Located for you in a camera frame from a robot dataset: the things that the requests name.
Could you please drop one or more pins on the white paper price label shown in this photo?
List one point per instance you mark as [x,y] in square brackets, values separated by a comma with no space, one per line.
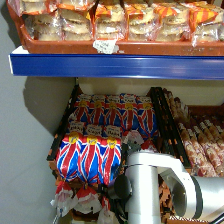
[105,46]

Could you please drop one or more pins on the clear wrapped crumpet pack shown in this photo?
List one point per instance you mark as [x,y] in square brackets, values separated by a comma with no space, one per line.
[33,6]
[43,28]

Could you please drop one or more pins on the brown plastic crate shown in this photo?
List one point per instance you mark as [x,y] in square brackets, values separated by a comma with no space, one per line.
[206,110]

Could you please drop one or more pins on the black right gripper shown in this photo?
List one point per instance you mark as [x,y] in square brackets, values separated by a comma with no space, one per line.
[122,186]

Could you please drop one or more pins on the crumpet pack orange striped label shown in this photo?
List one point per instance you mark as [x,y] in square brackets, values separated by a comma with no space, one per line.
[110,26]
[141,26]
[76,25]
[173,26]
[208,30]

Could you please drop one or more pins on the orange lattice plastic crate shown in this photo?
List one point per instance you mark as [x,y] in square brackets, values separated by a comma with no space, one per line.
[165,200]

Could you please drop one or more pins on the silver-white right robot arm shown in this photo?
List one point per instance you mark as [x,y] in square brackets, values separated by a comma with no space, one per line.
[143,186]

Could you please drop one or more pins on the blue shelf edge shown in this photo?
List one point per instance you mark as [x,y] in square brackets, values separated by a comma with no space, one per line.
[116,66]

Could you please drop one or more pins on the clear wrapped brown roll pack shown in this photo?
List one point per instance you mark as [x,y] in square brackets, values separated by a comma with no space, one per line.
[213,155]
[196,150]
[215,130]
[175,106]

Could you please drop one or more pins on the black plastic crate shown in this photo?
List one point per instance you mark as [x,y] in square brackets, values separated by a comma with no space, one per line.
[163,116]

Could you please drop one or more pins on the orange-brown bakery tray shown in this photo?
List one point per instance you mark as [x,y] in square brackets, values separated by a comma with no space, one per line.
[150,47]

